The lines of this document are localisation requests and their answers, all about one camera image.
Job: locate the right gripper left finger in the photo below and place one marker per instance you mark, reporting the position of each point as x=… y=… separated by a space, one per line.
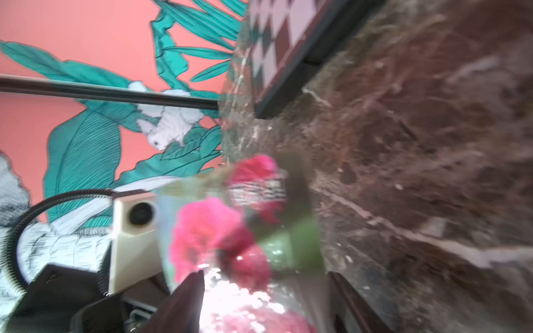
x=181 y=311

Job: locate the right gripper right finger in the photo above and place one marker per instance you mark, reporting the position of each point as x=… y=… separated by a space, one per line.
x=349 y=311

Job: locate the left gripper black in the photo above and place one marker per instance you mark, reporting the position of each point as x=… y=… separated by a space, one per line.
x=62 y=299

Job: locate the pink flower seed packet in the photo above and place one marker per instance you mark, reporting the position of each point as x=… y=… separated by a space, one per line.
x=251 y=230

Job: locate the checkered chess board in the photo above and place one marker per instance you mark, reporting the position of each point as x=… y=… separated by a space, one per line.
x=291 y=41

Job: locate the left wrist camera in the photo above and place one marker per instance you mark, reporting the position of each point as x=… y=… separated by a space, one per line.
x=135 y=254

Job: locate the left black frame post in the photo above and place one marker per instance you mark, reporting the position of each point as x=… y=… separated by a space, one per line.
x=53 y=88

